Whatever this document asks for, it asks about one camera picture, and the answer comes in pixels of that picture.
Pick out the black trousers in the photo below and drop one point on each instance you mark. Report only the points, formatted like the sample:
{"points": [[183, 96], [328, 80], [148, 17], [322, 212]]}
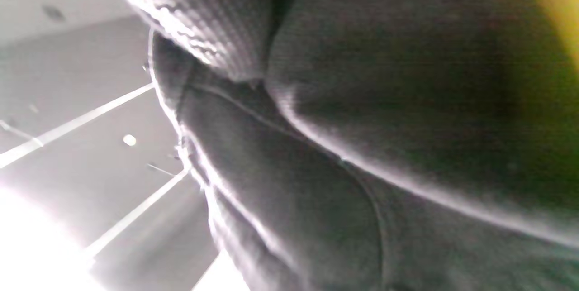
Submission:
{"points": [[294, 200]]}

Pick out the person's left hand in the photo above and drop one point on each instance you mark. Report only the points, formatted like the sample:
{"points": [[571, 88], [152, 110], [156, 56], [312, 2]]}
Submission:
{"points": [[217, 19]]}

